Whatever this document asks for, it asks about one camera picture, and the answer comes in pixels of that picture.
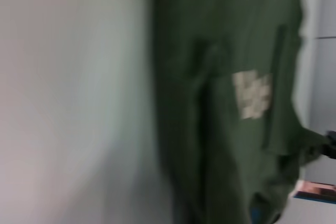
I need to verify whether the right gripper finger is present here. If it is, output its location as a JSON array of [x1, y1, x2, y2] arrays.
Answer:
[[324, 130, 336, 159]]

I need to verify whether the dark green printed t-shirt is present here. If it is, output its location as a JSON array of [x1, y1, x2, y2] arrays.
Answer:
[[151, 0, 329, 224]]

